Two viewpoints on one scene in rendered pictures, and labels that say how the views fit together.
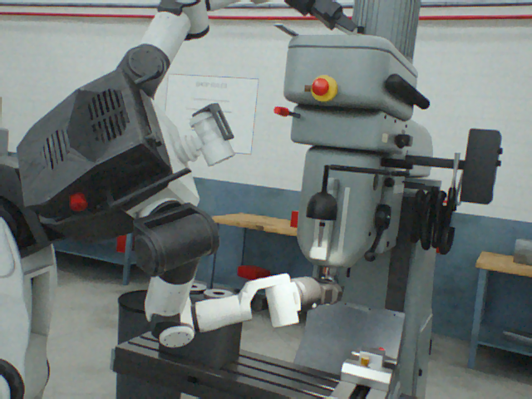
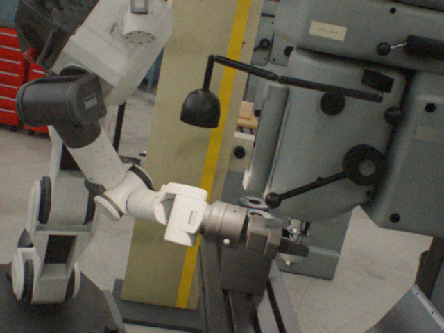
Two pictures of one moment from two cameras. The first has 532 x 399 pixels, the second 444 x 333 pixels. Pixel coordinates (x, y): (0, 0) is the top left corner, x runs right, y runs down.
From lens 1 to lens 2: 133 cm
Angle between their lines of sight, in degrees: 59
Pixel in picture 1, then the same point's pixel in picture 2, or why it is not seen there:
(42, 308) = not seen: hidden behind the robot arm
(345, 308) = (428, 318)
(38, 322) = not seen: hidden behind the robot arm
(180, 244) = (37, 101)
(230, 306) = (147, 200)
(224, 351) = (234, 275)
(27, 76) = not seen: outside the picture
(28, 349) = (59, 179)
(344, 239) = (274, 173)
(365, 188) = (306, 107)
